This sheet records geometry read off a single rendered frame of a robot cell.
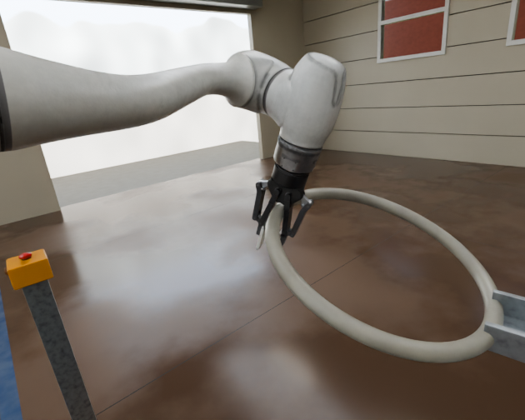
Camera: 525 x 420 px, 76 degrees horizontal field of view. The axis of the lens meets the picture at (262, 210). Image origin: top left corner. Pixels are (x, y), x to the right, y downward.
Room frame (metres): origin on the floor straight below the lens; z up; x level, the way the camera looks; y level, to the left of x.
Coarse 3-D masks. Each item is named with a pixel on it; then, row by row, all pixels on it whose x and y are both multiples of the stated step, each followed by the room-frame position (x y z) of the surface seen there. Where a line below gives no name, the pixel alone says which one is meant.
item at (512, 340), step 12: (504, 300) 0.52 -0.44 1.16; (516, 300) 0.51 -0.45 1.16; (504, 312) 0.52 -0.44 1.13; (516, 312) 0.51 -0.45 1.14; (492, 324) 0.45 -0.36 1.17; (504, 324) 0.50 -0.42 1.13; (516, 324) 0.49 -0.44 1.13; (492, 336) 0.44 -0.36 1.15; (504, 336) 0.43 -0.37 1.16; (516, 336) 0.42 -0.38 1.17; (492, 348) 0.44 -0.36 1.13; (504, 348) 0.43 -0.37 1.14; (516, 348) 0.42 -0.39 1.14
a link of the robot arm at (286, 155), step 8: (280, 144) 0.65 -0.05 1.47; (288, 144) 0.64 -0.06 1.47; (280, 152) 0.65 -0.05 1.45; (288, 152) 0.64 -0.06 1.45; (296, 152) 0.63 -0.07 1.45; (304, 152) 0.63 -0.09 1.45; (312, 152) 0.63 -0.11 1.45; (320, 152) 0.66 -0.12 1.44; (280, 160) 0.65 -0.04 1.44; (288, 160) 0.64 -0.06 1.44; (296, 160) 0.63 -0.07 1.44; (304, 160) 0.63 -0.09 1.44; (312, 160) 0.64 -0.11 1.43; (288, 168) 0.64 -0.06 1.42; (296, 168) 0.64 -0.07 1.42; (304, 168) 0.64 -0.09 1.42; (312, 168) 0.67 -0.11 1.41
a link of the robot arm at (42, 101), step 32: (0, 64) 0.33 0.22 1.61; (32, 64) 0.35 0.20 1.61; (64, 64) 0.38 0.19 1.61; (224, 64) 0.68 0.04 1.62; (256, 64) 0.69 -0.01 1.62; (0, 96) 0.31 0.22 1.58; (32, 96) 0.33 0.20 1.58; (64, 96) 0.36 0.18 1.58; (96, 96) 0.38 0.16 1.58; (128, 96) 0.41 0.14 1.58; (160, 96) 0.45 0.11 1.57; (192, 96) 0.54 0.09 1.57; (224, 96) 0.69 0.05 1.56; (256, 96) 0.69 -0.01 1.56; (32, 128) 0.34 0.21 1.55; (64, 128) 0.36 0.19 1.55; (96, 128) 0.39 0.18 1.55
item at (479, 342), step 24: (312, 192) 0.80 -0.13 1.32; (336, 192) 0.83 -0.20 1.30; (360, 192) 0.85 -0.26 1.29; (408, 216) 0.80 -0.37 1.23; (456, 240) 0.71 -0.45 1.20; (288, 264) 0.53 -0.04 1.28; (480, 264) 0.63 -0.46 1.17; (312, 288) 0.48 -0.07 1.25; (480, 288) 0.58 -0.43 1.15; (336, 312) 0.44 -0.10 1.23; (360, 336) 0.41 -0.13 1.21; (384, 336) 0.41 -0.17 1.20; (480, 336) 0.44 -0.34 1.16; (432, 360) 0.39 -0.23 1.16; (456, 360) 0.40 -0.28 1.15
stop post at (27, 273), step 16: (32, 256) 1.11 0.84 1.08; (16, 272) 1.03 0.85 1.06; (32, 272) 1.05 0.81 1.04; (48, 272) 1.08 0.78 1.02; (16, 288) 1.02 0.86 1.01; (32, 288) 1.06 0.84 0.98; (48, 288) 1.08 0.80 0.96; (32, 304) 1.05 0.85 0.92; (48, 304) 1.07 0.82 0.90; (48, 320) 1.07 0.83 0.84; (48, 336) 1.06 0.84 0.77; (64, 336) 1.08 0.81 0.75; (48, 352) 1.05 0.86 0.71; (64, 352) 1.07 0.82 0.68; (64, 368) 1.06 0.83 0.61; (64, 384) 1.05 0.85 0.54; (80, 384) 1.08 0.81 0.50; (64, 400) 1.04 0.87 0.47; (80, 400) 1.07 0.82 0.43; (80, 416) 1.06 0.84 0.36
